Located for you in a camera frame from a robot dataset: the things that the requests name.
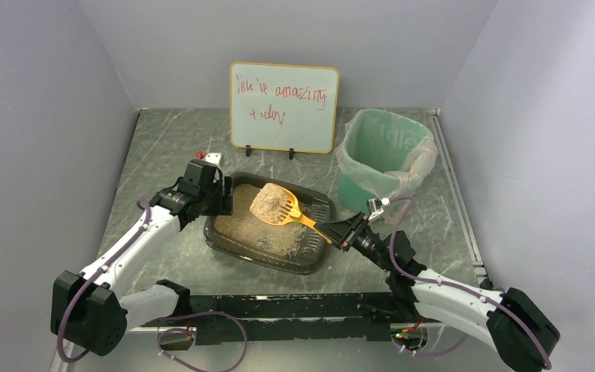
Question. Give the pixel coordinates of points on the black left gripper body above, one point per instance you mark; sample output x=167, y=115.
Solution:
x=220, y=194

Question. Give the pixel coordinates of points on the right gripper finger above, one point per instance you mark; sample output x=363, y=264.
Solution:
x=354, y=233
x=330, y=230

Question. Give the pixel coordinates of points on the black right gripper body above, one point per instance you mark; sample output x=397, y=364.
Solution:
x=352, y=232

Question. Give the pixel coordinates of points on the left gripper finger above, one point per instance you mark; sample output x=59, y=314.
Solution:
x=227, y=198
x=220, y=193

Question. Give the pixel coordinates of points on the dark grey litter box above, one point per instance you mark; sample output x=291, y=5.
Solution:
x=311, y=252

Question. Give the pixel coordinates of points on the yellow litter scoop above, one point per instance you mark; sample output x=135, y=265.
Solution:
x=277, y=206

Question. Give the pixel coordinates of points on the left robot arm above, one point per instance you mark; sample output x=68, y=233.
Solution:
x=91, y=308

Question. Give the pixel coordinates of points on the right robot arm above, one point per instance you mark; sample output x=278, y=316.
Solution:
x=509, y=322

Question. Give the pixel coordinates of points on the beige cat litter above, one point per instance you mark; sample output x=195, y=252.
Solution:
x=282, y=241

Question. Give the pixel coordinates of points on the green trash bin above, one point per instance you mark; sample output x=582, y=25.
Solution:
x=385, y=154

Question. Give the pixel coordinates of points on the whiteboard with red writing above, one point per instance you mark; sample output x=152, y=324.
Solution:
x=283, y=107

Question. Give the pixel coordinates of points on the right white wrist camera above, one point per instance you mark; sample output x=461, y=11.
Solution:
x=376, y=208

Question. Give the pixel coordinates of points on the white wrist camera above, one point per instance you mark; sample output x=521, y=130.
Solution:
x=211, y=157
x=376, y=208

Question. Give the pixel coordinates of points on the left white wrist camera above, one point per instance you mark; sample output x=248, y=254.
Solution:
x=211, y=157

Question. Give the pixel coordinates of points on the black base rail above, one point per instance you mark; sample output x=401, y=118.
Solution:
x=216, y=319

